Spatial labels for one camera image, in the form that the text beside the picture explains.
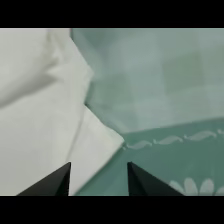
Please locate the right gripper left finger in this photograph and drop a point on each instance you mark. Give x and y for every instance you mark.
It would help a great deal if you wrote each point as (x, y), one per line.
(56, 183)

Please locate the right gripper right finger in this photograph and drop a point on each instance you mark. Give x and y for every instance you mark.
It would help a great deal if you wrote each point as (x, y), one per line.
(143, 184)

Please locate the white shirt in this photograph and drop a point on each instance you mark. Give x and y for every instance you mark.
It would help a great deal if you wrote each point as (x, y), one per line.
(40, 110)

